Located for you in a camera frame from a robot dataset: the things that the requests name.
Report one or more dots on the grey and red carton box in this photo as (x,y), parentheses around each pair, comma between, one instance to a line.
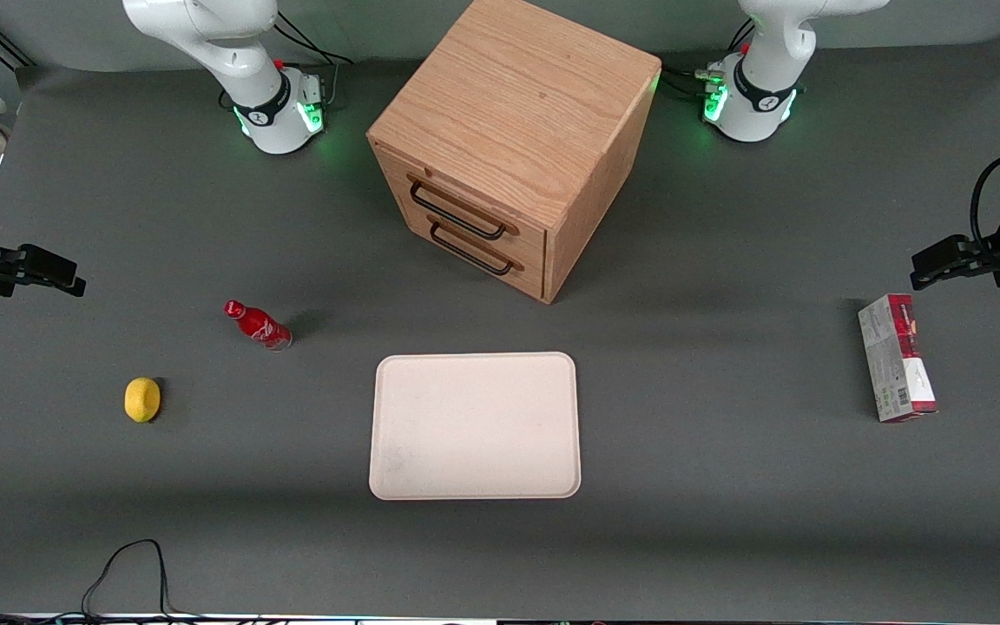
(895,365)

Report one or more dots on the yellow lemon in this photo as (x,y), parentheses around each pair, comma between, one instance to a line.
(142,400)

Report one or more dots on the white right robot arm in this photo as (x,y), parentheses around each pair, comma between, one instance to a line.
(205,35)

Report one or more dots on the red soda bottle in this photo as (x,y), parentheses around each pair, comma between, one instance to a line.
(261,328)

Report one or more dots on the dark grey table mat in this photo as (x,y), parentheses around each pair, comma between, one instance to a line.
(726,521)

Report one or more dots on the black frame rail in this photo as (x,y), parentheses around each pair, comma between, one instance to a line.
(5,45)

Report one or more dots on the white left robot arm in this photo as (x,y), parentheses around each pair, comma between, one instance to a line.
(760,95)

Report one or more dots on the oak wooden drawer cabinet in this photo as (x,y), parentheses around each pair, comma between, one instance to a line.
(517,95)

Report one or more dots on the beige rectangular tray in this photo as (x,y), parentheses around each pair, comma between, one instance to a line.
(474,425)

